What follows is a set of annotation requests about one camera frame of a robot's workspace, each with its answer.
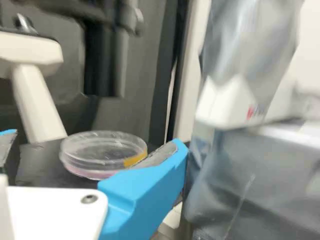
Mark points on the white pipette stand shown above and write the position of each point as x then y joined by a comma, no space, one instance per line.
225,105

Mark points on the cream microscope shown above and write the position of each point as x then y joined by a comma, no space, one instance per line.
35,95

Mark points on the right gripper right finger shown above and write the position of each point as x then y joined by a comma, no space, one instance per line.
140,195

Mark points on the pipette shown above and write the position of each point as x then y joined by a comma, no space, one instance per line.
241,205

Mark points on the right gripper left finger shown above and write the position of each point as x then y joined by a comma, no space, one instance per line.
6,142

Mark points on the petri dish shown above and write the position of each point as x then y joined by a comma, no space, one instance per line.
100,152

